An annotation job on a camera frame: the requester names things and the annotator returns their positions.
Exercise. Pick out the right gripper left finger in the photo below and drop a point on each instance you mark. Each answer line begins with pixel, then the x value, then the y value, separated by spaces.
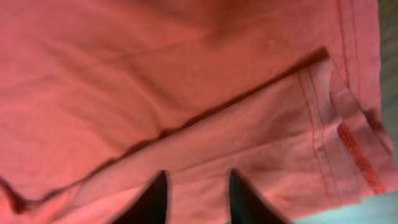
pixel 150 207

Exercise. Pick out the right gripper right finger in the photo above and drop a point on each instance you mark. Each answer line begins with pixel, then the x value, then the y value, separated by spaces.
pixel 246 207

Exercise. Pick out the red t-shirt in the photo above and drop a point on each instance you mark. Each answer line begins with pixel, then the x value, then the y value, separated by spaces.
pixel 98 96

